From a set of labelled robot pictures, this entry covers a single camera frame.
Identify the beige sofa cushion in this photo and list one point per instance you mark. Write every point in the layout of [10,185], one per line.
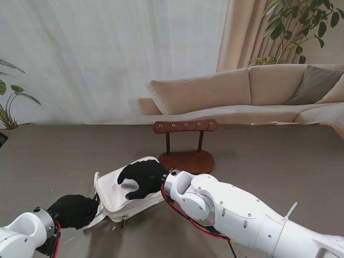
[334,92]

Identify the white sheer curtain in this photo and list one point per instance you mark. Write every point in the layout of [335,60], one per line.
[80,53]

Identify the beige sofa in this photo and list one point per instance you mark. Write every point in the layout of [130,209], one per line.
[204,91]

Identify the brown wooden jewelry stand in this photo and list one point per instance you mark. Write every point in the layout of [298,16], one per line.
[185,161]

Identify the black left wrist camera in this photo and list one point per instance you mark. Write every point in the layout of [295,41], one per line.
[45,246]

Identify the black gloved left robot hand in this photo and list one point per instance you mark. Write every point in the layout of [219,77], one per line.
[75,211]

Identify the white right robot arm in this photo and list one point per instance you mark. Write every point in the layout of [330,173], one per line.
[250,209]

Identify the beige curtain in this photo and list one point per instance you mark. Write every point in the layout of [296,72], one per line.
[242,32]

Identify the tall green leafy plant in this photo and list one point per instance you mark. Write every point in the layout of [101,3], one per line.
[276,27]

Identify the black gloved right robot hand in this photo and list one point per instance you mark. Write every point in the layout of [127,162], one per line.
[146,174]

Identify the dark flat object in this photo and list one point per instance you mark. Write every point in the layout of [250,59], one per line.
[2,139]

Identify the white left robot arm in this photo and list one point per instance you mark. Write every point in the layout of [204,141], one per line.
[24,233]

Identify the broad-leaf green potted plant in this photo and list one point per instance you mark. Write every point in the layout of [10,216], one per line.
[18,90]

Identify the grey sofa cushion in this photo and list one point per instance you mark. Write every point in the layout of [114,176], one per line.
[314,83]

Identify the white zippered pouch bag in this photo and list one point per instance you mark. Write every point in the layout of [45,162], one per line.
[115,196]

